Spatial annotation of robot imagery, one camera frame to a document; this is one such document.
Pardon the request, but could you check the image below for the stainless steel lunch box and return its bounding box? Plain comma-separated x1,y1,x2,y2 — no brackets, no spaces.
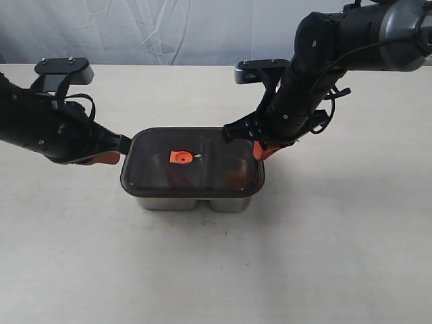
135,196,252,213

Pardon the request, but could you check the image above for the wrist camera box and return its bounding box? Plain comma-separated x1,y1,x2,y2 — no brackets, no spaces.
30,57,94,94
234,59,290,84

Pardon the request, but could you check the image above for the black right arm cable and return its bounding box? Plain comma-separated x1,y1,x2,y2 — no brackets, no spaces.
300,36,432,134

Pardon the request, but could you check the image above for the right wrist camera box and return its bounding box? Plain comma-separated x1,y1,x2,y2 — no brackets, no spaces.
234,59,290,84

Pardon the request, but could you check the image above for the blue-grey backdrop cloth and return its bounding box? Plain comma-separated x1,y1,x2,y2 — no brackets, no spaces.
1,1,344,65

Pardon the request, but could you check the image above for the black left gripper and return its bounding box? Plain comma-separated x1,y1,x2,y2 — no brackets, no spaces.
1,90,132,165

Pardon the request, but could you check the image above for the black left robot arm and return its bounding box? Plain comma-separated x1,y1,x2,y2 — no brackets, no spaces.
1,76,132,165

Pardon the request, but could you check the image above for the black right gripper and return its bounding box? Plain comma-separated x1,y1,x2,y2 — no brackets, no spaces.
222,59,344,161

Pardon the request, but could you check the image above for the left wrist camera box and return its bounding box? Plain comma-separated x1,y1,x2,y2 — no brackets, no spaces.
30,57,94,94

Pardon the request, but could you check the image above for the dark transparent box lid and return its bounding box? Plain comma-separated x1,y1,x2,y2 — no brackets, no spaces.
120,127,265,198

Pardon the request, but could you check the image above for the yellow toy cheese wedge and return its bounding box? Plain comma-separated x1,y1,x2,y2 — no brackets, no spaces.
223,160,248,190

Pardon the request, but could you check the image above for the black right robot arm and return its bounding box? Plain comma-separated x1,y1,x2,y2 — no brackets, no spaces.
221,1,431,160

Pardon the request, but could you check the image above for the red toy sausage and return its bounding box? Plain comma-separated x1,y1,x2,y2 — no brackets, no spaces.
166,165,194,188

